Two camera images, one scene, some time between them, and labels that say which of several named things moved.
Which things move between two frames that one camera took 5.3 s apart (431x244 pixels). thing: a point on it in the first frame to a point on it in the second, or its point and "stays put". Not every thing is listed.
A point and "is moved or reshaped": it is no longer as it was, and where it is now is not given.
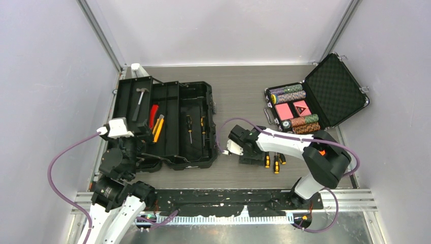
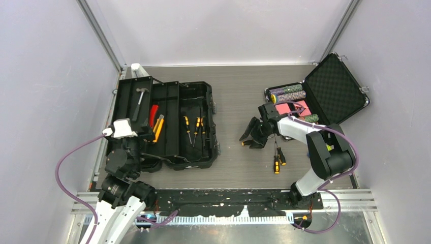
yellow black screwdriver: (276, 164) stays put
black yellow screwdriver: (189, 121) is moved or reshaped
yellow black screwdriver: (267, 160) is moved or reshaped
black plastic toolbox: (182, 117) stays put
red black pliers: (153, 115) stays put
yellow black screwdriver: (203, 132) stays put
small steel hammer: (136, 109) stays put
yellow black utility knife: (157, 128) stays put
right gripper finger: (256, 159) to (248, 129)
